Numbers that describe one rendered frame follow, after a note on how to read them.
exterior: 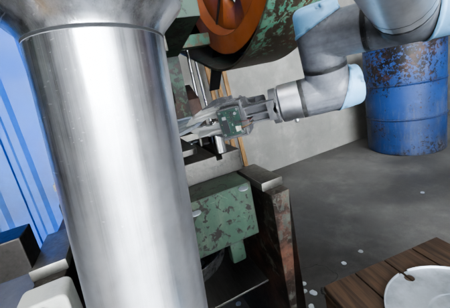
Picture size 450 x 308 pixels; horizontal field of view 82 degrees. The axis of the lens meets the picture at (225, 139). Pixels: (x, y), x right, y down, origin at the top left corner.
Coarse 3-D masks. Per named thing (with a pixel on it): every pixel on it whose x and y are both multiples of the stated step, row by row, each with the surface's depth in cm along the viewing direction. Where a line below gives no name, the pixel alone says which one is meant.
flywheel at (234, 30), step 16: (208, 0) 97; (224, 0) 86; (240, 0) 77; (256, 0) 64; (208, 16) 99; (224, 16) 89; (240, 16) 79; (256, 16) 66; (208, 32) 96; (224, 32) 88; (240, 32) 75; (224, 48) 88; (240, 48) 78
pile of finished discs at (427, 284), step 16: (416, 272) 64; (432, 272) 63; (448, 272) 62; (400, 288) 60; (416, 288) 60; (432, 288) 59; (448, 288) 58; (384, 304) 57; (400, 304) 57; (416, 304) 56; (432, 304) 55; (448, 304) 54
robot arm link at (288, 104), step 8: (280, 88) 49; (288, 88) 48; (296, 88) 47; (280, 96) 48; (288, 96) 48; (296, 96) 47; (280, 104) 48; (288, 104) 48; (296, 104) 47; (280, 112) 49; (288, 112) 48; (296, 112) 48; (288, 120) 50; (296, 120) 51
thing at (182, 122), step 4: (180, 120) 76; (184, 120) 74; (188, 120) 72; (180, 124) 69; (184, 124) 67; (196, 124) 58; (200, 124) 60; (180, 128) 63; (184, 128) 61; (188, 128) 59; (192, 128) 56; (180, 132) 58; (184, 132) 54; (188, 132) 55; (180, 136) 53
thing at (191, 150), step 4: (180, 140) 61; (184, 144) 56; (188, 144) 55; (184, 148) 53; (188, 148) 52; (192, 148) 51; (184, 152) 50; (188, 152) 50; (192, 152) 51; (196, 152) 51; (184, 156) 50
